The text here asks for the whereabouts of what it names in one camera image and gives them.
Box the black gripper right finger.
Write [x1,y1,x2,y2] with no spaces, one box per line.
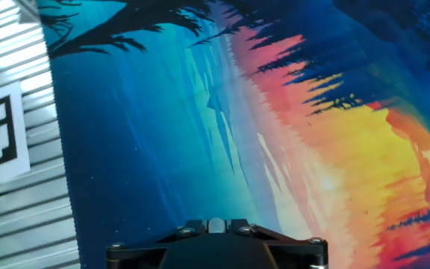
[226,219,329,269]

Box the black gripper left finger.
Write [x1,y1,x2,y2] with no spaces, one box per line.
[106,219,208,269]

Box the clear large pipette tip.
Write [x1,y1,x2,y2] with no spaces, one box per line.
[208,217,226,235]

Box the landscape print cloth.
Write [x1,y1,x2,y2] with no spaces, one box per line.
[35,0,430,269]

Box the aluminium frame post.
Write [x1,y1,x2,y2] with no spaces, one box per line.
[16,0,41,24]

